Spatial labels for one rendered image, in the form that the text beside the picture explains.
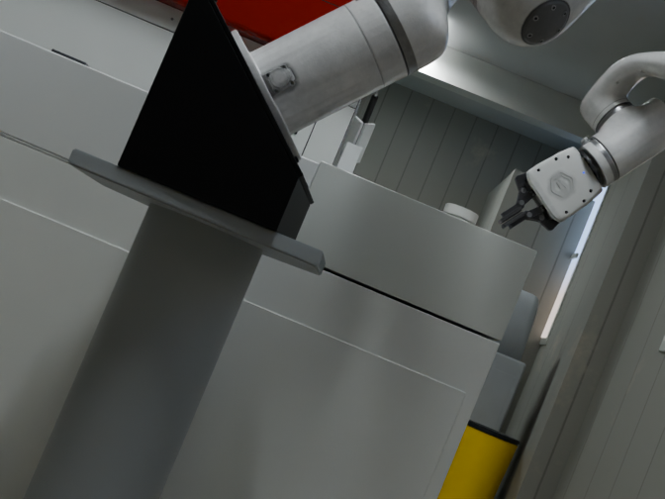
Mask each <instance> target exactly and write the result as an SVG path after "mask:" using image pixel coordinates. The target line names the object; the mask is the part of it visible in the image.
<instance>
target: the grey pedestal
mask: <svg viewBox="0 0 665 499"><path fill-rule="evenodd" d="M68 162H69V164H70V165H71V166H73V167H75V168H76V169H78V170H79V171H81V172H83V173H84V174H86V175H87V176H89V177H91V178H92V179H94V180H95V181H97V182H99V183H100V184H102V185H103V186H105V187H107V188H110V189H112V190H114V191H116V192H119V193H121V194H123V195H125V196H127V197H130V198H132V199H134V200H136V201H138V202H141V203H143V204H145V205H146V206H148V209H147V211H146V213H145V216H144V218H143V220H142V224H141V226H140V229H139V231H138V233H137V235H136V238H135V240H134V242H133V245H132V247H131V249H130V252H129V254H128V256H127V259H126V261H125V263H124V266H123V268H122V270H121V273H120V275H119V277H118V280H117V282H116V284H115V287H114V289H113V291H112V294H111V296H110V298H109V301H108V303H107V305H106V308H105V310H104V312H103V315H102V317H101V319H100V322H99V324H98V326H97V328H96V331H95V333H94V335H93V338H92V340H91V342H90V345H89V347H88V349H87V352H86V354H85V356H84V358H83V360H82V362H81V365H80V367H79V369H78V372H77V374H76V376H75V379H74V381H73V383H72V386H71V388H70V390H69V393H68V395H67V397H66V400H65V402H64V404H63V407H62V409H61V411H60V414H59V416H58V418H57V421H56V423H55V425H54V427H53V430H52V432H51V434H50V437H49V439H48V441H47V445H46V447H45V450H44V452H43V454H42V457H41V459H40V461H39V464H38V466H37V468H36V471H35V473H34V475H33V478H32V480H31V482H30V485H29V487H28V489H27V492H26V494H25V496H24V499H159V497H160V495H161V492H162V490H163V487H164V485H165V483H166V480H167V478H168V476H169V473H170V471H171V468H172V466H173V464H174V461H175V459H176V458H177V455H178V453H179V451H180V448H181V446H182V443H183V441H184V439H185V436H186V434H187V432H188V429H189V427H190V424H191V422H192V420H193V417H194V415H195V413H196V410H197V408H198V406H199V403H200V401H201V398H202V396H203V394H204V391H205V389H206V387H207V384H208V382H209V379H210V377H211V375H212V372H213V370H214V368H215V365H216V363H217V361H218V358H219V356H220V353H221V351H222V349H223V346H224V344H225V342H226V339H227V337H228V334H229V332H230V330H231V327H232V325H233V323H234V320H235V318H236V315H237V313H238V309H239V307H240V305H241V302H242V300H243V298H244V295H245V293H246V290H247V288H248V286H249V283H250V281H251V279H252V276H253V275H254V272H255V270H256V268H257V265H258V263H259V261H260V258H261V256H262V255H266V256H269V257H271V258H274V259H277V260H279V261H282V262H285V263H287V264H290V265H293V266H295V267H298V268H301V269H303V270H306V271H309V272H311V273H314V274H316V275H318V276H320V275H322V272H323V270H324V267H325V265H326V261H325V256H324V254H323V252H322V251H321V250H319V249H315V248H313V247H310V246H308V245H306V244H303V243H301V242H298V241H296V240H294V239H291V238H289V237H286V236H284V235H282V234H279V233H277V232H274V231H272V230H270V229H267V228H265V227H262V226H260V225H257V224H255V223H253V222H251V221H249V220H246V219H244V218H242V217H239V216H237V215H234V214H232V213H230V212H227V211H225V210H222V209H220V208H218V207H215V206H213V205H210V204H208V203H206V202H203V201H201V200H198V199H196V198H194V197H191V196H189V195H186V194H184V193H182V192H179V191H177V190H174V189H172V188H169V187H167V186H165V185H162V184H160V183H157V182H155V181H153V180H150V179H148V178H145V177H143V176H141V175H138V174H136V173H133V172H131V171H129V170H126V169H124V168H121V167H119V166H117V165H115V164H113V163H110V162H108V161H106V160H103V159H101V158H98V157H96V156H94V155H91V154H89V153H86V152H84V151H81V150H78V149H75V150H73V151H72V153H71V155H70V157H69V160H68Z"/></svg>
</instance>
